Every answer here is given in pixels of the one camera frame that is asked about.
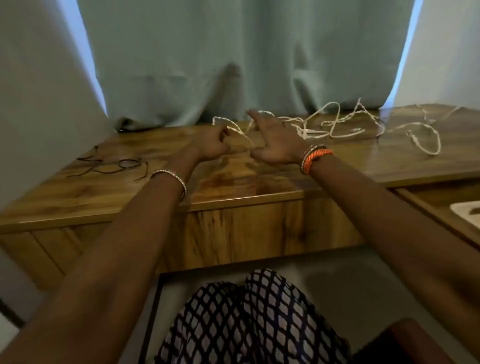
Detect person's right hand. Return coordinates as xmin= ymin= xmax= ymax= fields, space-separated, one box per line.
xmin=246 ymin=109 xmax=310 ymax=166

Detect person's left hand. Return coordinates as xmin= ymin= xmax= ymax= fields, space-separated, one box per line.
xmin=189 ymin=125 xmax=232 ymax=164

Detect plain white cable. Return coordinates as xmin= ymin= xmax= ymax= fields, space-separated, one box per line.
xmin=290 ymin=99 xmax=387 ymax=140

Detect black twist ties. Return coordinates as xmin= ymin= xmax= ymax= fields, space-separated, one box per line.
xmin=66 ymin=145 xmax=104 ymax=178

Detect beige plastic basket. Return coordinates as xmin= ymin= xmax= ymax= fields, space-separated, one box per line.
xmin=449 ymin=200 xmax=480 ymax=230

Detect person's right forearm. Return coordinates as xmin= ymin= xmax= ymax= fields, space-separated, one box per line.
xmin=309 ymin=151 xmax=480 ymax=353

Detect person's left forearm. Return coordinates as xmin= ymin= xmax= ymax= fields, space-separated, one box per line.
xmin=0 ymin=148 xmax=205 ymax=364

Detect wooden drawer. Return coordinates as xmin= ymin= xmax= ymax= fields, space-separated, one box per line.
xmin=393 ymin=179 xmax=480 ymax=248

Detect silver beaded bangle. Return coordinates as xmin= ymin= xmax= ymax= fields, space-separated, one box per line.
xmin=149 ymin=169 xmax=188 ymax=203

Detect wooden desk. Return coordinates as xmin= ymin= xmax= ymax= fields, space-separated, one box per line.
xmin=0 ymin=104 xmax=480 ymax=293

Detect teal fabric curtain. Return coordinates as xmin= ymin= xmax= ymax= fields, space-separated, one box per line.
xmin=76 ymin=0 xmax=415 ymax=132

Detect orange braided bracelet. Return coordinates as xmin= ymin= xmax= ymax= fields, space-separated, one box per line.
xmin=301 ymin=148 xmax=334 ymax=176
xmin=299 ymin=144 xmax=327 ymax=173

